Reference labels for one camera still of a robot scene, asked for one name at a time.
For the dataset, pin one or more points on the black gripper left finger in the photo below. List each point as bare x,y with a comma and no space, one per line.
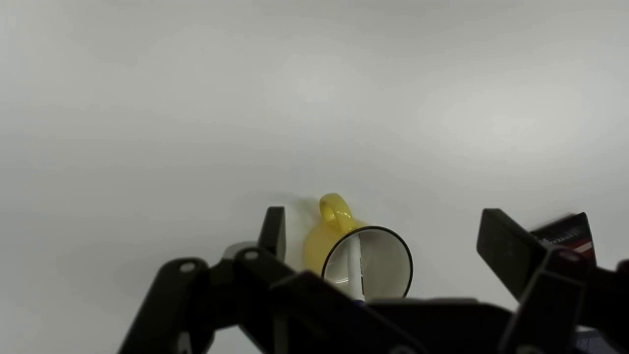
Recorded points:
197,307

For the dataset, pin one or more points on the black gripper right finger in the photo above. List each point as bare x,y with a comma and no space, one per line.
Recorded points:
556,295

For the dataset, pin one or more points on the yellow enamel mug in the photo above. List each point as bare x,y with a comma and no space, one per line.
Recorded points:
317,246

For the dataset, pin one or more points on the black and red box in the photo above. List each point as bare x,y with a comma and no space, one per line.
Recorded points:
570,229

